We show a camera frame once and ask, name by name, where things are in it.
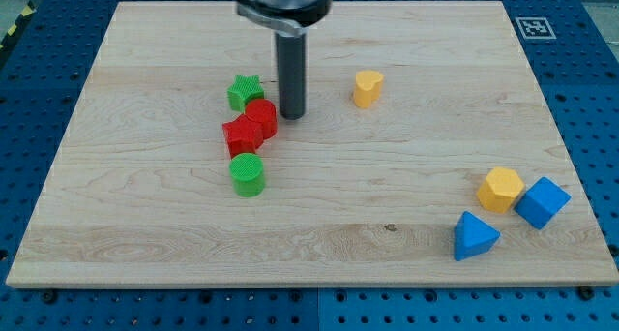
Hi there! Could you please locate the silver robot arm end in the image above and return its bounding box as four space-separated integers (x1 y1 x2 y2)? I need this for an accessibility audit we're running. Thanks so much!
236 0 333 38

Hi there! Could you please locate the green cylinder block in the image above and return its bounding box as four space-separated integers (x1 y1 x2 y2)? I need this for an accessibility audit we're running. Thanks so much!
229 153 266 197

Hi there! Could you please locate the red cylinder block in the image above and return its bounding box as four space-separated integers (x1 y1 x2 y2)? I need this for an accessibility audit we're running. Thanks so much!
245 99 278 139

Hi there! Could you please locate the red star block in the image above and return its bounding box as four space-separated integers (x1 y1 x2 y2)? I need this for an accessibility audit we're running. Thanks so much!
222 114 264 158

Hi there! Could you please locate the green star block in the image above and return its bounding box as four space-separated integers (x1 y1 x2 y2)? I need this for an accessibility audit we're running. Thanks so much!
227 75 264 112

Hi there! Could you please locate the yellow heart block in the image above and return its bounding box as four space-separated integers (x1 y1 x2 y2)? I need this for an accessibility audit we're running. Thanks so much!
353 70 384 108

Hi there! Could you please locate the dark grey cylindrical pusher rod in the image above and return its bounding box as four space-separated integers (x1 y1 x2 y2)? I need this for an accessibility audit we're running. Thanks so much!
275 33 306 120

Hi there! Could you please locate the light wooden board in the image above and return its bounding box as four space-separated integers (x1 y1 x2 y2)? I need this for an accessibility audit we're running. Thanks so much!
7 1 618 289

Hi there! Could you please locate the blue triangle block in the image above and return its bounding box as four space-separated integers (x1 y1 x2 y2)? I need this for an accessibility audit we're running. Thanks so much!
454 211 501 261

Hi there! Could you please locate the yellow hexagon block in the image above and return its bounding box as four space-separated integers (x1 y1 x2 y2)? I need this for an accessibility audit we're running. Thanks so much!
477 166 525 214

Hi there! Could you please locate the blue cube block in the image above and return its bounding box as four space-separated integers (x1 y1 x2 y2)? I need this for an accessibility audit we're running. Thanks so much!
515 177 572 229

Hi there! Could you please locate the white fiducial marker tag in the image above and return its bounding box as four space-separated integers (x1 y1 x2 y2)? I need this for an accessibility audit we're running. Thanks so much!
516 16 556 40

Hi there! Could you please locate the yellow black hazard tape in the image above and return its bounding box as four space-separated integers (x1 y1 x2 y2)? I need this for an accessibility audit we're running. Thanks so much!
1 0 37 53

